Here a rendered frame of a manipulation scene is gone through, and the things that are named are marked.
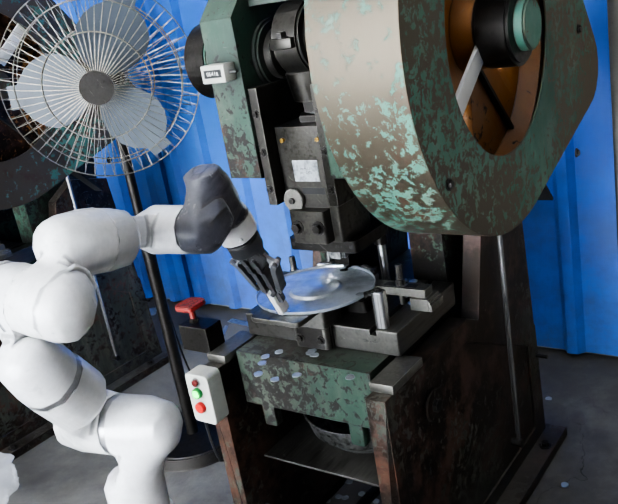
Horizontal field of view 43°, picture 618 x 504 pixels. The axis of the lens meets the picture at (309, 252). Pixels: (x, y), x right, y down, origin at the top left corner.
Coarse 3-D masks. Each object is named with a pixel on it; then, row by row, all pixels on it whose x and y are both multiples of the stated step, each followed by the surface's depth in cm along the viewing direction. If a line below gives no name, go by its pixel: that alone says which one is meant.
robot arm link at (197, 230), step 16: (192, 176) 152; (208, 176) 151; (224, 176) 154; (192, 192) 151; (208, 192) 151; (224, 192) 154; (192, 208) 150; (208, 208) 150; (224, 208) 152; (240, 208) 159; (176, 224) 150; (192, 224) 148; (208, 224) 148; (224, 224) 152; (192, 240) 148; (208, 240) 149; (224, 240) 153
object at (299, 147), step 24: (312, 120) 183; (288, 144) 184; (312, 144) 180; (288, 168) 187; (312, 168) 182; (288, 192) 188; (312, 192) 185; (312, 216) 184; (336, 216) 184; (360, 216) 190; (312, 240) 186; (336, 240) 186
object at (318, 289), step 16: (304, 272) 202; (320, 272) 200; (336, 272) 198; (352, 272) 196; (368, 272) 194; (288, 288) 193; (304, 288) 190; (320, 288) 188; (336, 288) 187; (352, 288) 186; (368, 288) 185; (272, 304) 185; (304, 304) 182; (320, 304) 180; (336, 304) 179
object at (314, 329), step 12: (264, 312) 182; (324, 312) 185; (336, 312) 189; (276, 324) 177; (288, 324) 174; (300, 324) 174; (312, 324) 187; (324, 324) 185; (300, 336) 190; (312, 336) 188; (324, 336) 186; (324, 348) 188
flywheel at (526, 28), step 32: (448, 0) 151; (480, 0) 150; (512, 0) 148; (448, 32) 152; (480, 32) 149; (512, 32) 148; (544, 32) 182; (480, 64) 152; (512, 64) 152; (480, 96) 165; (512, 96) 179; (480, 128) 166
